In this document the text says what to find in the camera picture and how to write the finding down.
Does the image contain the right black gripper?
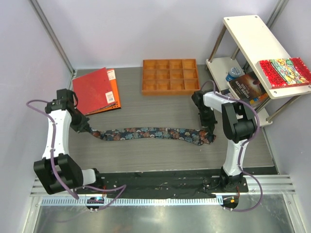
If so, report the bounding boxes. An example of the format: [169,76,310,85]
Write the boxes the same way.
[199,106,218,135]

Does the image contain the floral navy necktie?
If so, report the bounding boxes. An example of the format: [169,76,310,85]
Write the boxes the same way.
[91,127,210,146]

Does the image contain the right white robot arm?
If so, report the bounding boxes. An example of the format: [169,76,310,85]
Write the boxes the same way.
[191,90,259,192]

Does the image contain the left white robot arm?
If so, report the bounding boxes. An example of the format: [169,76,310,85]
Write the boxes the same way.
[34,89,104,199]

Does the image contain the red folder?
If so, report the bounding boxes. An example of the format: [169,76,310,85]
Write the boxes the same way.
[72,68,116,116]

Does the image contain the bottom stacked books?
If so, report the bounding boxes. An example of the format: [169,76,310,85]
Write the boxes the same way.
[221,88,268,108]

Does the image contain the orange notebook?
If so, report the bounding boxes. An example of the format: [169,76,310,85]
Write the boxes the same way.
[98,69,121,113]

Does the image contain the dark brown book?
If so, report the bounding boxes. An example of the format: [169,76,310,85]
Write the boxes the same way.
[227,71,267,101]

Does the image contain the blue lidded jar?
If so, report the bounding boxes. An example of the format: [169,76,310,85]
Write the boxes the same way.
[225,67,244,82]

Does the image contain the orange wooden compartment tray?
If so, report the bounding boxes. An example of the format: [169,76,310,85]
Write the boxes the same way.
[141,59,200,96]

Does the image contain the red colourful book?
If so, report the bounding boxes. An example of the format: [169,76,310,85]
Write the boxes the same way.
[259,57,311,89]

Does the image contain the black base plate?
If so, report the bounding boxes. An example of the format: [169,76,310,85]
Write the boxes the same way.
[75,168,250,199]

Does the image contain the aluminium rail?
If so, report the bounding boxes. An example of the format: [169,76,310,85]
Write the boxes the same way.
[30,174,296,197]

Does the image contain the slotted white cable duct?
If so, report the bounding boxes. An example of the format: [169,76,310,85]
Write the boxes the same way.
[41,196,223,206]

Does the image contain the left aluminium frame post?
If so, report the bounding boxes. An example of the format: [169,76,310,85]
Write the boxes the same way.
[29,0,75,76]

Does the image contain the aluminium frame post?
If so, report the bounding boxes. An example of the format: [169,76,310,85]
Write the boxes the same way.
[266,0,289,29]
[29,0,75,76]

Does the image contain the right aluminium frame post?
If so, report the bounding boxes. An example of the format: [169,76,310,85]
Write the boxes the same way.
[266,0,289,29]

